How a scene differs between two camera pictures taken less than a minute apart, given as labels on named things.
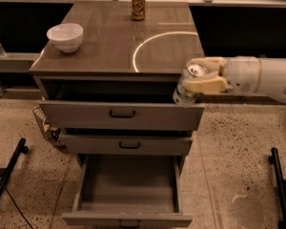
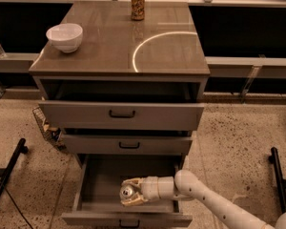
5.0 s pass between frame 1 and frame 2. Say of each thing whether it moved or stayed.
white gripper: moved
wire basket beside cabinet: stayed
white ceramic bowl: stayed
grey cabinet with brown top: stayed
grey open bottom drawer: stayed
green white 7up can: moved
